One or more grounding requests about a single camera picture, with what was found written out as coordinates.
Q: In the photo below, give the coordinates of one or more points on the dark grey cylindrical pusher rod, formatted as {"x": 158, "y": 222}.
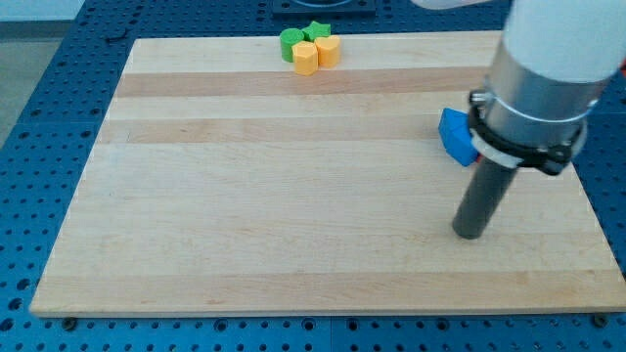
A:
{"x": 486, "y": 189}

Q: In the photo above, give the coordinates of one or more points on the green cylinder block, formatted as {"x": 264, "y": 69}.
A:
{"x": 288, "y": 38}

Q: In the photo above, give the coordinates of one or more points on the blue cube block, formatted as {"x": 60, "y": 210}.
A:
{"x": 455, "y": 136}

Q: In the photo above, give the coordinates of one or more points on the light wooden board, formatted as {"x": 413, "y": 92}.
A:
{"x": 223, "y": 184}

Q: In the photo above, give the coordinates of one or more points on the green star block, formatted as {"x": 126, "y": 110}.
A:
{"x": 316, "y": 29}

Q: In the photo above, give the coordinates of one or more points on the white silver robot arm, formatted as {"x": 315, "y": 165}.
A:
{"x": 553, "y": 62}

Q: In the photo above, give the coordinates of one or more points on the yellow hexagon block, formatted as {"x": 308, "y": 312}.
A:
{"x": 305, "y": 58}

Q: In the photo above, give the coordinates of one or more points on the yellow heart block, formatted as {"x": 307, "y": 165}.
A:
{"x": 329, "y": 50}

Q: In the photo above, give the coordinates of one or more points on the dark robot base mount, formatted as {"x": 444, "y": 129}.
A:
{"x": 282, "y": 8}

